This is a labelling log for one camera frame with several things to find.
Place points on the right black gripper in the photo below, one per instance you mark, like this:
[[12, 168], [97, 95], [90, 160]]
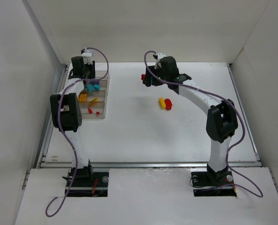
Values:
[[148, 79]]

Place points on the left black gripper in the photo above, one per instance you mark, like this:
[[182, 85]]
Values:
[[88, 79]]

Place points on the purple lego brick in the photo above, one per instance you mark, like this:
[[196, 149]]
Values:
[[94, 82]]

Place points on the yellow orange patterned lego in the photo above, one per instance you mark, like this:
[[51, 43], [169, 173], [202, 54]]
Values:
[[82, 97]]

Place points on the yellow lego brick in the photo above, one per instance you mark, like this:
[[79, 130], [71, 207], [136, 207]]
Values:
[[162, 103]]

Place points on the red rounded lego brick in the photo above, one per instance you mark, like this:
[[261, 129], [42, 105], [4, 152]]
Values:
[[168, 104]]

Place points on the yellow black striped lego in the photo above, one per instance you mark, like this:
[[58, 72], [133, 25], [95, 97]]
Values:
[[93, 101]]

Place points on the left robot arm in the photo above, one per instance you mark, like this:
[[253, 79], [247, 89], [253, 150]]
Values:
[[67, 118]]

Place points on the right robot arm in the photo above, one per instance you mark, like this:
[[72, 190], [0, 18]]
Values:
[[221, 121]]

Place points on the clear compartment container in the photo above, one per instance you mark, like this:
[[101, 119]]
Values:
[[101, 94]]

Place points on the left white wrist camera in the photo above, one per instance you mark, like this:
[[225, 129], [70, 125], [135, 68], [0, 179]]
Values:
[[87, 54]]

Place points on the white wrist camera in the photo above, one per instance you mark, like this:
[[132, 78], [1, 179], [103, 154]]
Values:
[[158, 57], [87, 54]]

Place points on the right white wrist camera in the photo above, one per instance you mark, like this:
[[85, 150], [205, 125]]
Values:
[[158, 57]]

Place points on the aluminium front rail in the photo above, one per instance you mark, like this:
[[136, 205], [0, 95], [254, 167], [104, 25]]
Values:
[[145, 165]]

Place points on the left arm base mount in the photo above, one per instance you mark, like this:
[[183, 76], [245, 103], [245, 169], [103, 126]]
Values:
[[90, 185]]

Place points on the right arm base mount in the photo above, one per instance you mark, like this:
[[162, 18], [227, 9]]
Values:
[[205, 185]]

